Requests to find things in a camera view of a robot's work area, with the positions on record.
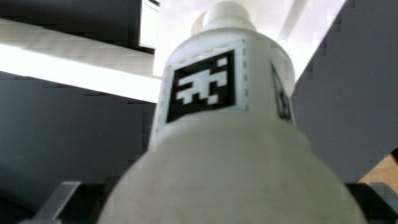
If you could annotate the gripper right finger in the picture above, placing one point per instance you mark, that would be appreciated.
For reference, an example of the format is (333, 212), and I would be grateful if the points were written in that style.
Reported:
(377, 200)

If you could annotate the white lamp bulb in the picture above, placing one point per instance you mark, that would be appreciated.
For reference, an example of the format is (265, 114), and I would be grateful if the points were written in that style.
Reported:
(230, 171)

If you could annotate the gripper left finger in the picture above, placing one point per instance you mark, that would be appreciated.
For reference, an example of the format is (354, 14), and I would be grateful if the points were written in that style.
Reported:
(73, 204)

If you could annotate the white U-shaped fence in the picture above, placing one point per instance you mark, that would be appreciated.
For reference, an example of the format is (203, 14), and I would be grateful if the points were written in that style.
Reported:
(93, 42)

